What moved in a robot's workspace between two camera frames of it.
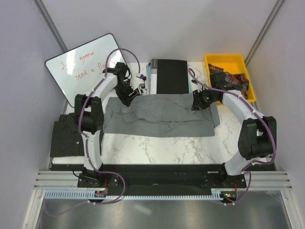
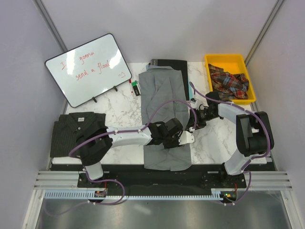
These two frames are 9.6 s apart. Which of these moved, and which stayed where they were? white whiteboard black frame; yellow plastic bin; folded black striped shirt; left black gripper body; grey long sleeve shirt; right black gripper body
Moved: grey long sleeve shirt; right black gripper body; left black gripper body
Stayed: folded black striped shirt; yellow plastic bin; white whiteboard black frame
